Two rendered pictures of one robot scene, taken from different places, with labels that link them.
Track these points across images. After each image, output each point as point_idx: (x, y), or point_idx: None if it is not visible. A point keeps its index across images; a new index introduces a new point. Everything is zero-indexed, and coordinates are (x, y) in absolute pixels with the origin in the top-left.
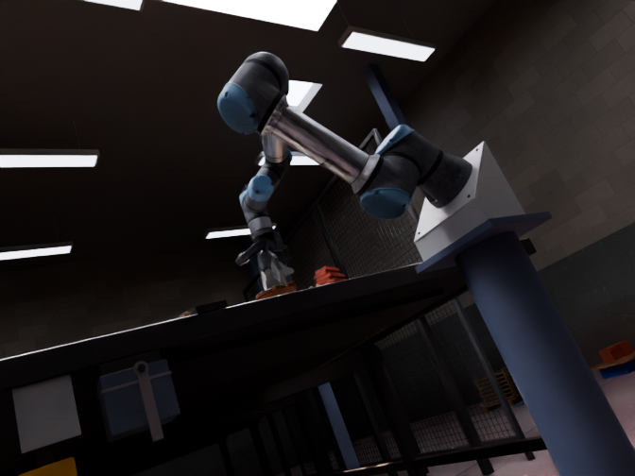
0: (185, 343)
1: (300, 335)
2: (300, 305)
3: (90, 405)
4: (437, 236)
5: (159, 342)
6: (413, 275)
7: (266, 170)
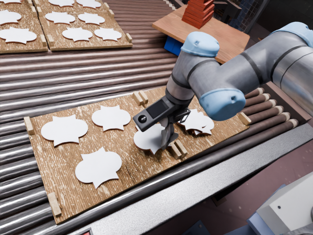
0: None
1: None
2: (160, 225)
3: None
4: (283, 229)
5: None
6: (244, 177)
7: (253, 81)
